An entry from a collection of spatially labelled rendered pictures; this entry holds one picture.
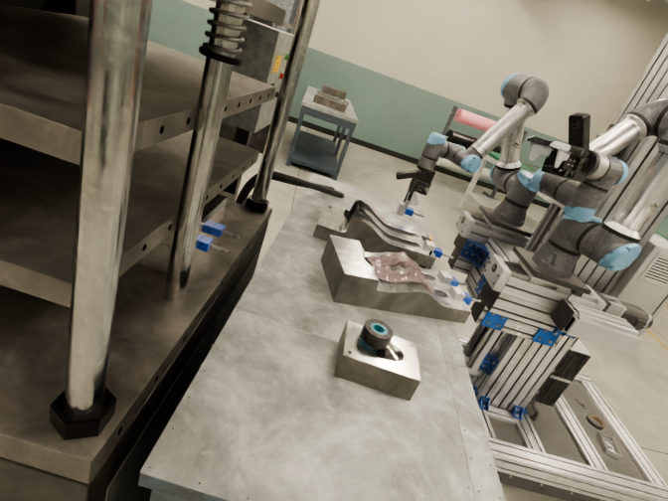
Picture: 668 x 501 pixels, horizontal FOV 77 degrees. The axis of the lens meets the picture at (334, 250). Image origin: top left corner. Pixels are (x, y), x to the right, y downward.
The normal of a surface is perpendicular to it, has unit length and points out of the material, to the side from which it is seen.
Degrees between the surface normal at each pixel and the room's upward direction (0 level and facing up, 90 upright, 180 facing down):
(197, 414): 0
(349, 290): 90
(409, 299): 90
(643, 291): 90
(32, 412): 0
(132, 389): 0
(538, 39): 90
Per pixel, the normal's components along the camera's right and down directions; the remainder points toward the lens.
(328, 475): 0.32, -0.85
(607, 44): 0.02, 0.45
